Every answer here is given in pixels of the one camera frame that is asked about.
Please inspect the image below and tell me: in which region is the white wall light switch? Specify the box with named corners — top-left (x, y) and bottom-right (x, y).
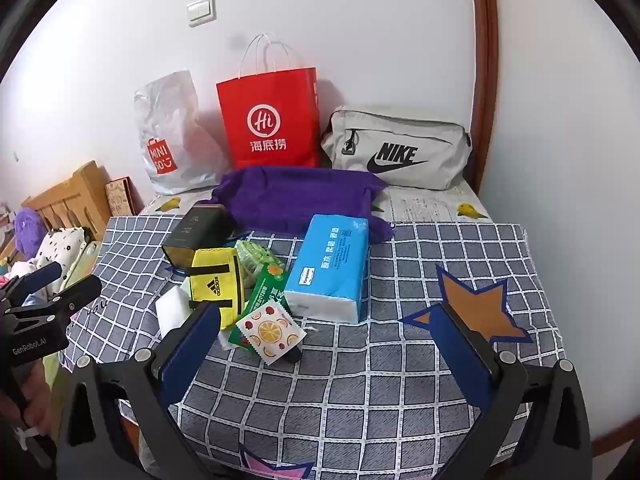
top-left (187, 0), bottom-right (217, 28)

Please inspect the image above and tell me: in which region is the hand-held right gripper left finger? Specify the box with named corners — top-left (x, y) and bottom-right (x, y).
top-left (55, 301), bottom-right (223, 480)

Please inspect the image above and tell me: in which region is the white sponge block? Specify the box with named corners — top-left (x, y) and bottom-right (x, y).
top-left (155, 285), bottom-right (193, 338)

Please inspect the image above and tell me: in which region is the white plastic shopping bag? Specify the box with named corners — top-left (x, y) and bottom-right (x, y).
top-left (133, 70), bottom-right (236, 196)

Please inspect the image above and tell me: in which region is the fruit print packet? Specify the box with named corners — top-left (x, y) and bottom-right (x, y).
top-left (235, 302), bottom-right (307, 366)

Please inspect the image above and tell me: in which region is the light green blanket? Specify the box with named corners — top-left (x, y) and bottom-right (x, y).
top-left (42, 240), bottom-right (106, 401)

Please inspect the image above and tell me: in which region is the yellow striped pouch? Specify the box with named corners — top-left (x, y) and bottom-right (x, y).
top-left (187, 247), bottom-right (246, 331)

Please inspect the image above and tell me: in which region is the green packet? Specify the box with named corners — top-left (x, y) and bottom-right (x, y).
top-left (220, 264), bottom-right (292, 356)

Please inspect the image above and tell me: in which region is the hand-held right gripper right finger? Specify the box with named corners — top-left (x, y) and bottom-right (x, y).
top-left (434, 302), bottom-right (596, 480)

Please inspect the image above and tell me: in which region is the brown patterned book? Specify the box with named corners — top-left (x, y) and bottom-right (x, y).
top-left (104, 176), bottom-right (136, 218)

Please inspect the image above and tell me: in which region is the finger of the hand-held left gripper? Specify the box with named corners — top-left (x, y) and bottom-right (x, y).
top-left (0, 260), bottom-right (63, 307)
top-left (22, 274), bottom-right (103, 322)

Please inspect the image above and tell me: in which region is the red paper bag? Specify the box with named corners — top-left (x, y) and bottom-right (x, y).
top-left (216, 34), bottom-right (321, 171)

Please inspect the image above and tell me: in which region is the purple plush toy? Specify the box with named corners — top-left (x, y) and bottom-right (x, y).
top-left (14, 207), bottom-right (48, 261)

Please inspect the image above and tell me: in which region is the dark green tin box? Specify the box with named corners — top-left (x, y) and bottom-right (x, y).
top-left (161, 205), bottom-right (236, 268)

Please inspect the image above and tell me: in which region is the green cartoon tissue pack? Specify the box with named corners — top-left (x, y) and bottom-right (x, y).
top-left (235, 240), bottom-right (286, 286)

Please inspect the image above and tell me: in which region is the grey checked cloth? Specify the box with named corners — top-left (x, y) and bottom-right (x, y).
top-left (57, 217), bottom-right (568, 480)

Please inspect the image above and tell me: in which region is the white floral pillow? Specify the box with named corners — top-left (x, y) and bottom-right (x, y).
top-left (27, 227), bottom-right (86, 291)

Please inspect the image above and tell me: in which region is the blue tissue pack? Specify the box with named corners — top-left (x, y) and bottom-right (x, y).
top-left (283, 213), bottom-right (371, 323)

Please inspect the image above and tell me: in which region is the purple towel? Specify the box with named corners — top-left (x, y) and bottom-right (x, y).
top-left (210, 166), bottom-right (396, 243)

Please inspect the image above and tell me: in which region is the brown wooden door frame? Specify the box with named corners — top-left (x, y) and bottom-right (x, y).
top-left (467, 0), bottom-right (501, 196)

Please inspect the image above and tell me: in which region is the wooden headboard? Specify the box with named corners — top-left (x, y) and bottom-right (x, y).
top-left (20, 160), bottom-right (113, 246)

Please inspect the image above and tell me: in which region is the grey waist bag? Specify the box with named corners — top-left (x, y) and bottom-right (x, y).
top-left (320, 105), bottom-right (473, 191)

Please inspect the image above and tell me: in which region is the colourful printed quilt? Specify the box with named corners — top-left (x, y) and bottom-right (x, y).
top-left (0, 257), bottom-right (31, 293)

